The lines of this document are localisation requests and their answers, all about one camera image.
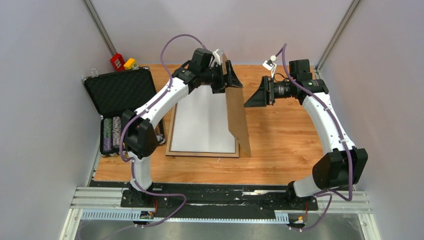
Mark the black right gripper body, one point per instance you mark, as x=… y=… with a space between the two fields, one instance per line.
x=280 y=90

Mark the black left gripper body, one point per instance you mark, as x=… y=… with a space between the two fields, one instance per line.
x=214 y=77

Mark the brown cardboard backing board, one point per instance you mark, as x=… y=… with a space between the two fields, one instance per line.
x=236 y=116

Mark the sunflower photo print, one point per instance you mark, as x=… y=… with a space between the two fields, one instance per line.
x=203 y=122

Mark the wooden picture frame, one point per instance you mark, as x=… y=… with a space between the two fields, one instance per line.
x=202 y=154

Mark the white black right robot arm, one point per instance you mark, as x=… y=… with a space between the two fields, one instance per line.
x=343 y=162

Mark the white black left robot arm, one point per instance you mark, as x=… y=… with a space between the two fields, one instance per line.
x=182 y=82

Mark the yellow toy block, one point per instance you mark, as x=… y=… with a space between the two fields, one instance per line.
x=131 y=64

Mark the red toy house block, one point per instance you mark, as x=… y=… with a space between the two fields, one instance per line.
x=117 y=62

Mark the black poker chip case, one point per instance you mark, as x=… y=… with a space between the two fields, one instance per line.
x=119 y=94

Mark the grey pink chip stack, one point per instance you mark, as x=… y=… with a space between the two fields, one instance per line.
x=116 y=131

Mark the green purple chip stack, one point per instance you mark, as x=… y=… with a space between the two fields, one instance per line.
x=107 y=135

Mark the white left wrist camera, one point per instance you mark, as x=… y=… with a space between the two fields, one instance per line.
x=218 y=58

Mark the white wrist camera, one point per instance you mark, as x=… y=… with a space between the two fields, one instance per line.
x=218 y=58
x=271 y=65

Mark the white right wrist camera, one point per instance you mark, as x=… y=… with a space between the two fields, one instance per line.
x=271 y=65

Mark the aluminium rail frame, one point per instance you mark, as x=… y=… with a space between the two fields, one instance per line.
x=95 y=203

